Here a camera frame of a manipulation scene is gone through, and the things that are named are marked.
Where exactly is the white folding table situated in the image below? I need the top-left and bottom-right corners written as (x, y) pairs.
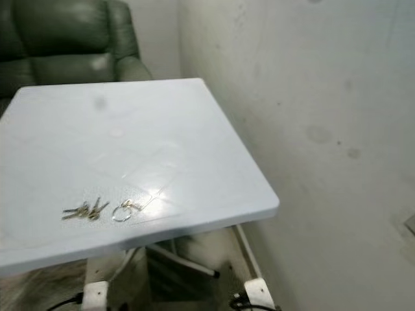
top-left (0, 78), bottom-right (281, 279)

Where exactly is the silver key ring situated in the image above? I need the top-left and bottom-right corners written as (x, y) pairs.
top-left (112, 200), bottom-right (142, 223)

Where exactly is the small metal key bunch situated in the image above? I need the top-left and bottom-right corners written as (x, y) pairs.
top-left (62, 197), bottom-right (110, 222)

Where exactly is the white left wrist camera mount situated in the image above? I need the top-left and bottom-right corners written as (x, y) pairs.
top-left (82, 281), bottom-right (110, 311)

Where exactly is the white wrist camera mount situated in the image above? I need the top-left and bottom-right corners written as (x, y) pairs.
top-left (82, 281), bottom-right (110, 311)
top-left (243, 277), bottom-right (277, 311)

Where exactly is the green leather sofa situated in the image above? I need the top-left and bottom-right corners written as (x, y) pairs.
top-left (0, 0), bottom-right (155, 117)

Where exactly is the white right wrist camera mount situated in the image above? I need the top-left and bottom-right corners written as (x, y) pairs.
top-left (243, 277), bottom-right (277, 311)

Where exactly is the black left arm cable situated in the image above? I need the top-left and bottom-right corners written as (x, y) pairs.
top-left (47, 293), bottom-right (85, 311)

